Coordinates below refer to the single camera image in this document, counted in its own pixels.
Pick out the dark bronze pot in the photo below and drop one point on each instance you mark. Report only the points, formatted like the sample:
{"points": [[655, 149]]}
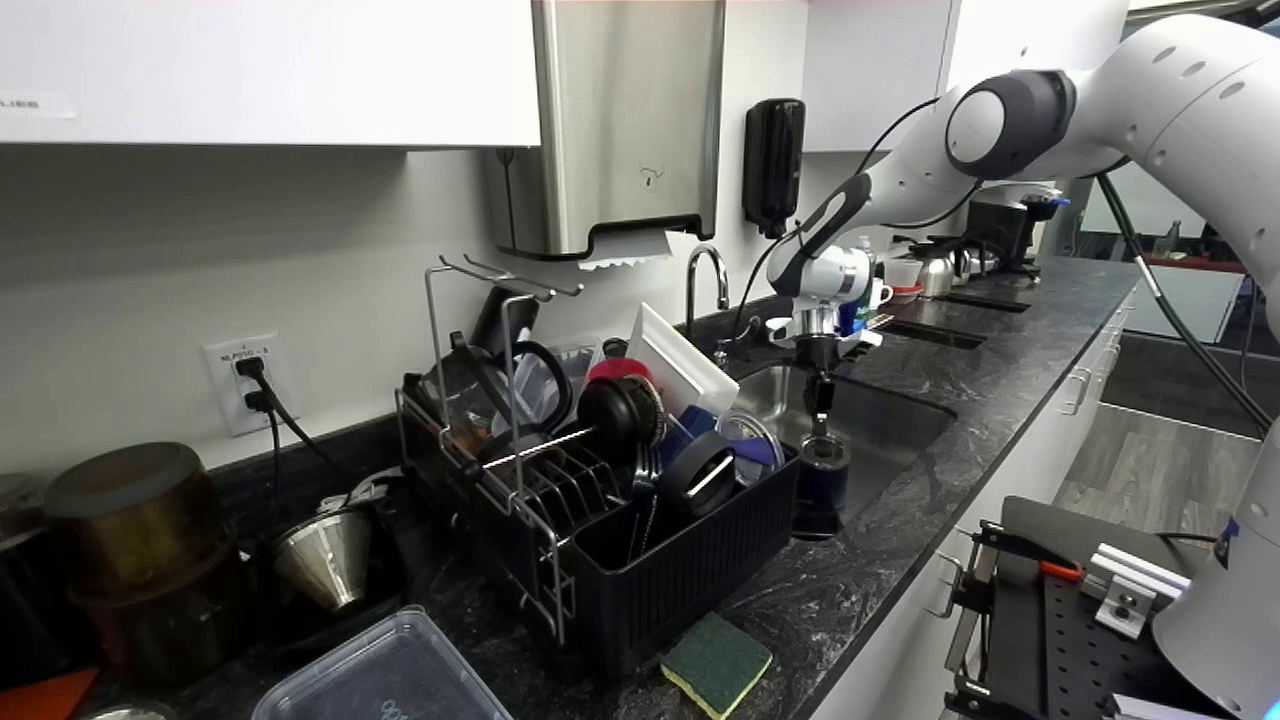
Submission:
{"points": [[132, 523]]}

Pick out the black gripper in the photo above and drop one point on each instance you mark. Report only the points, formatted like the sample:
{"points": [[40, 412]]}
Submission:
{"points": [[818, 360]]}

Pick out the clear plastic cup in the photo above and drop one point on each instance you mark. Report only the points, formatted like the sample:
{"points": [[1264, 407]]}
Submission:
{"points": [[753, 445]]}

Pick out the black soap dispenser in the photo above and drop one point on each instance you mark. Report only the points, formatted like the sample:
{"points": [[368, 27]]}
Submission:
{"points": [[772, 167]]}

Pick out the aluminium corner bracket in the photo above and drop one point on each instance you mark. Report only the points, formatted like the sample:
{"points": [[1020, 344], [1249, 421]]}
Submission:
{"points": [[1122, 609]]}

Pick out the red white container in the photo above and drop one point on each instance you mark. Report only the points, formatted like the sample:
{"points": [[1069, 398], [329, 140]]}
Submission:
{"points": [[908, 281]]}

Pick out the orange board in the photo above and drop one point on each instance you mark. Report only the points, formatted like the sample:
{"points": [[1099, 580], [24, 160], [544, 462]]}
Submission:
{"points": [[40, 693]]}

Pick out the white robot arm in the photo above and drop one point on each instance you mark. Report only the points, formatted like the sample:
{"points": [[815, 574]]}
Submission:
{"points": [[1202, 105]]}

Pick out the blue dish soap bottle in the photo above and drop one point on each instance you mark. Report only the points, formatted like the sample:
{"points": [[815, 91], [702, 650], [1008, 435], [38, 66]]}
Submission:
{"points": [[848, 319]]}

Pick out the white wall cabinet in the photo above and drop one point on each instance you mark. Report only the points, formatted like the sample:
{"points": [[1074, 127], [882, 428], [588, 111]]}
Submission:
{"points": [[264, 66]]}

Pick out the red round lid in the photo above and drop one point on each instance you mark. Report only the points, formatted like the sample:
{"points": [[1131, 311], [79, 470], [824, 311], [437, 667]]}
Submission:
{"points": [[617, 360]]}

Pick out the steel faucet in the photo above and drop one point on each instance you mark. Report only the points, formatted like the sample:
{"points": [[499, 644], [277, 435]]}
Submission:
{"points": [[690, 295]]}

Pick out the black coffee machine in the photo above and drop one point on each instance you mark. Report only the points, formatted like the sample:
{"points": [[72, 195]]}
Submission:
{"points": [[1020, 230]]}

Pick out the black mug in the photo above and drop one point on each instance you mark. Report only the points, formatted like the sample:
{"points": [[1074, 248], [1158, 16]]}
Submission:
{"points": [[702, 478]]}

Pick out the steel paper towel dispenser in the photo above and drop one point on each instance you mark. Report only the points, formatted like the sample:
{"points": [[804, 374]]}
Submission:
{"points": [[624, 123]]}

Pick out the black rimmed glass lid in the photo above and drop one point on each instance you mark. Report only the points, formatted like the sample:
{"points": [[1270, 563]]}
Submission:
{"points": [[517, 384]]}

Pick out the stainless steel sink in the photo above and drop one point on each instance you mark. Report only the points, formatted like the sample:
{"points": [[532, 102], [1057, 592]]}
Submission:
{"points": [[904, 425]]}

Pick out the small white bowl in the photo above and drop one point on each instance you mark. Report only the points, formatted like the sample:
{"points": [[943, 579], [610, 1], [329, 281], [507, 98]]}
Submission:
{"points": [[777, 336]]}

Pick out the black round pan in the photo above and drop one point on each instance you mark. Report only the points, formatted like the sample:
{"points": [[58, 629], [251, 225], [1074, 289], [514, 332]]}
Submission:
{"points": [[624, 419]]}

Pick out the grey flat panel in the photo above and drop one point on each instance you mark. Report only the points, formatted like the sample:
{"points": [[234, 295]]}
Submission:
{"points": [[1114, 221]]}

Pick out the white wall outlet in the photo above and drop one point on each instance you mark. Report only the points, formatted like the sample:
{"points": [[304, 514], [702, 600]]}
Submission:
{"points": [[223, 401]]}

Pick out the clear plastic container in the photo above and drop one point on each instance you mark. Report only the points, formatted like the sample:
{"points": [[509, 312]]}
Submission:
{"points": [[387, 675]]}

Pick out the white rectangular tray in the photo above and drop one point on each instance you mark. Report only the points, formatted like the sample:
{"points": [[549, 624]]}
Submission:
{"points": [[683, 360]]}

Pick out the green yellow sponge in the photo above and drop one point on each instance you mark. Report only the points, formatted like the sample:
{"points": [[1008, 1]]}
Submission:
{"points": [[717, 661]]}

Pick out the aluminium extrusion bar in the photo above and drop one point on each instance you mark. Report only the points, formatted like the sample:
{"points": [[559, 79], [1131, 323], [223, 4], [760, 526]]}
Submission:
{"points": [[1140, 565]]}

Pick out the dark blue thermo cup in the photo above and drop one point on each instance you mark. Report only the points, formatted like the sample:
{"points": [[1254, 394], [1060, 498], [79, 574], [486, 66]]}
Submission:
{"points": [[823, 498]]}

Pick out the black counter mat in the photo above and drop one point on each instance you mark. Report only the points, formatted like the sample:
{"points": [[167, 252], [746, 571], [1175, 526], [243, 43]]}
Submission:
{"points": [[985, 305]]}

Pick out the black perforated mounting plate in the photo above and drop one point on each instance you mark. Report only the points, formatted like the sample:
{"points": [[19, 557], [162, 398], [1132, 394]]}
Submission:
{"points": [[1065, 661]]}

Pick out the black dish rack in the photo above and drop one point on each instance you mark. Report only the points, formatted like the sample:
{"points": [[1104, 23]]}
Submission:
{"points": [[695, 574]]}

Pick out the white base cabinet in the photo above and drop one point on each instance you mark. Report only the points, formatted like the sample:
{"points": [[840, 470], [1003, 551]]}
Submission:
{"points": [[904, 642]]}

